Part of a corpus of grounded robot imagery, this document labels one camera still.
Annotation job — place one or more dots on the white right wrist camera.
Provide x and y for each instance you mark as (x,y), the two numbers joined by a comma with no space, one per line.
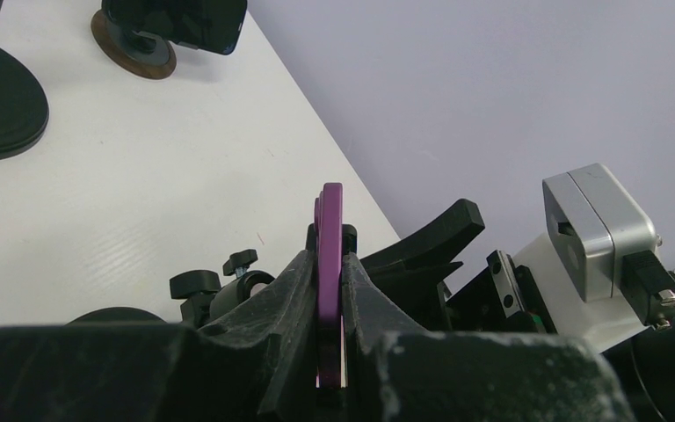
(597,265)

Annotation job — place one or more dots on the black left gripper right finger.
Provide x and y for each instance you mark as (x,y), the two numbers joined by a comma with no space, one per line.
(399,371)

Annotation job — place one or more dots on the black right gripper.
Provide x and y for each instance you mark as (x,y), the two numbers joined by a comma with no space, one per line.
(503,297)

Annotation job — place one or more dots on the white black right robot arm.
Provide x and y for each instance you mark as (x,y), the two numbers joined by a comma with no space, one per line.
(645,368)

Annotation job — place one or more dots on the purple cased phone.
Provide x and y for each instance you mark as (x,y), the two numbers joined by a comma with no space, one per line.
(329,255)

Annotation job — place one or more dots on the black ball-joint phone stand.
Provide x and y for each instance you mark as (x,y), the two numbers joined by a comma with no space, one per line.
(203,297)

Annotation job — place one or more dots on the brown-base small phone stand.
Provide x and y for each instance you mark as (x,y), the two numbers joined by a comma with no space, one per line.
(147,57)

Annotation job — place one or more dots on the black phone on brown stand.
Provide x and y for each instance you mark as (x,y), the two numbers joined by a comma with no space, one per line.
(211,25)

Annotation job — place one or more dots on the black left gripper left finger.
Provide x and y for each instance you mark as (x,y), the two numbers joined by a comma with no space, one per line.
(256,363)

